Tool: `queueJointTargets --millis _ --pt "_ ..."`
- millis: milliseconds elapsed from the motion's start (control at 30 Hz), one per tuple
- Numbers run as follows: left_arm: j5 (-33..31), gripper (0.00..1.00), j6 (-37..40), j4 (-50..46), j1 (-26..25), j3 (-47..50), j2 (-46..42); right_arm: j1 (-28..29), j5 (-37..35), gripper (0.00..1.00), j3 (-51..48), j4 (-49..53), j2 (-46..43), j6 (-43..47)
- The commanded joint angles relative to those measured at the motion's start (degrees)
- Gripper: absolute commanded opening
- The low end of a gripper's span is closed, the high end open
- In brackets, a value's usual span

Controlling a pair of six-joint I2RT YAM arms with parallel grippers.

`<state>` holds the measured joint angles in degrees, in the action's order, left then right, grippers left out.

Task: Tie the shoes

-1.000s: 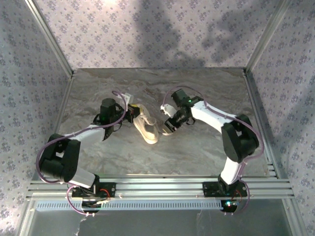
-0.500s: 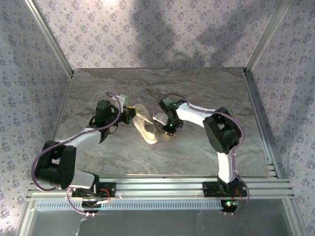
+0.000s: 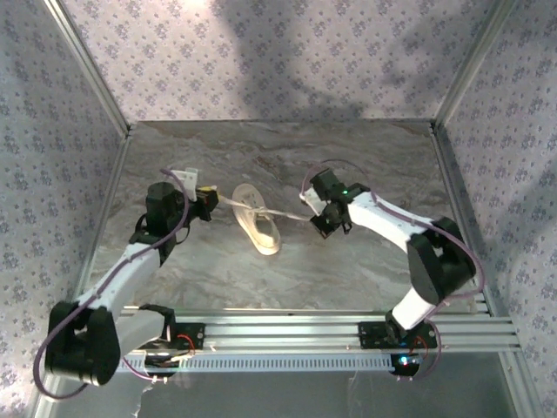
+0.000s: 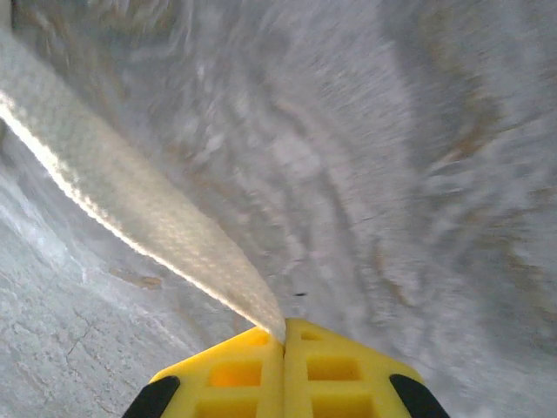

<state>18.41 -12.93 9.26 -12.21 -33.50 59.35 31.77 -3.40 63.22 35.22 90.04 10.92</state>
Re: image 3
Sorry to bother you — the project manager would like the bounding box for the white sneaker shoe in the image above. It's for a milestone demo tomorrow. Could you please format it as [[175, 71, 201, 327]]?
[[232, 182, 282, 257]]

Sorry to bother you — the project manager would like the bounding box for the black round controller board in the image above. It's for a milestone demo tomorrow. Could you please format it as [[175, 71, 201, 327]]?
[[390, 353, 424, 378], [143, 353, 182, 378]]

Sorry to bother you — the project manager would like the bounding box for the white torn tape strip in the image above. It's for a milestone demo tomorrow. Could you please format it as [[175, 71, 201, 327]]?
[[132, 382, 155, 418]]

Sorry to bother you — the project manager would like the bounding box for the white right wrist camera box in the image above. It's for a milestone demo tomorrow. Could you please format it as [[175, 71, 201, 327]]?
[[299, 187, 326, 215]]

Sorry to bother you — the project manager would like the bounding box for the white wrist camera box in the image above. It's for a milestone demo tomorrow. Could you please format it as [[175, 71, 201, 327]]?
[[171, 166, 200, 202], [299, 187, 326, 215]]

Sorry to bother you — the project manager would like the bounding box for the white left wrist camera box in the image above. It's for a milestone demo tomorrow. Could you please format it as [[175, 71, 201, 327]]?
[[171, 166, 200, 202]]

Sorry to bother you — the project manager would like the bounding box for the aluminium side rail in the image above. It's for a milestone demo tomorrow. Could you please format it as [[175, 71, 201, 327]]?
[[430, 121, 500, 317], [69, 130, 134, 306]]

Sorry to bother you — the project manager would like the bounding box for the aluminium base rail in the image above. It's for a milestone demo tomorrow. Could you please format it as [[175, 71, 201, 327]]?
[[45, 308, 522, 356]]

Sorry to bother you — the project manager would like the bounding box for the white slotted cable duct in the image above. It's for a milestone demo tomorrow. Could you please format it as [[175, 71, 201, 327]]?
[[117, 354, 396, 375]]

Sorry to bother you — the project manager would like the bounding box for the aluminium frame post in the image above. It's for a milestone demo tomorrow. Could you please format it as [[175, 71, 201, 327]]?
[[43, 0, 132, 137], [433, 0, 521, 131]]

